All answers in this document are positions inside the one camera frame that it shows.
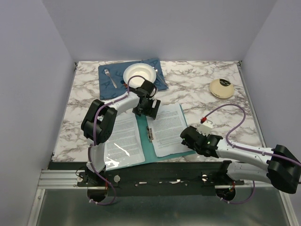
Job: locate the white round bowl plate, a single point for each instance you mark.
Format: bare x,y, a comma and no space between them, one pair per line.
135,74

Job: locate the printed paper sheets stack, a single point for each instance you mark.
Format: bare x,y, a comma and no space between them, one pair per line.
166,129

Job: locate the teal paper folder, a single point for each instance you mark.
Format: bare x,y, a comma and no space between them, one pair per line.
147,147

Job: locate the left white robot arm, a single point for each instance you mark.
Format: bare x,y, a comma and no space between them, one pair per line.
99,121

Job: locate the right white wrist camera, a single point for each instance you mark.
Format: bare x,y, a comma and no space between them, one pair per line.
205,126

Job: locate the single printed paper sheet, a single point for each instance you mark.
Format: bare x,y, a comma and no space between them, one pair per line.
124,148

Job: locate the small red dark object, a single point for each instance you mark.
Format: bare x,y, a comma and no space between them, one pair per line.
124,84

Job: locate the aluminium rail frame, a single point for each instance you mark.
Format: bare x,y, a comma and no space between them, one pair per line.
56,191

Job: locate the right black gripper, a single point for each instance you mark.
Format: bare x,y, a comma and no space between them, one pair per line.
183,141

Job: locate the beige small dish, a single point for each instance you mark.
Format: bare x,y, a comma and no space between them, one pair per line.
221,88

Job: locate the metal folder clip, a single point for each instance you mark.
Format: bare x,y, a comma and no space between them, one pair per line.
149,134

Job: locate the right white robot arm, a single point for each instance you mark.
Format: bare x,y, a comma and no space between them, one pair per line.
276,166

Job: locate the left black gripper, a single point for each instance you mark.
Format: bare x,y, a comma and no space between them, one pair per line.
151,112

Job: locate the blue cloth placemat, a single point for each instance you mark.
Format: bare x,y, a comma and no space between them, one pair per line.
111,83

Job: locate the silver fork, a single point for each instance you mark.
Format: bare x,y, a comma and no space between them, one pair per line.
109,75

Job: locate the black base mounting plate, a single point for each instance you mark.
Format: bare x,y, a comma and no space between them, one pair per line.
154,179

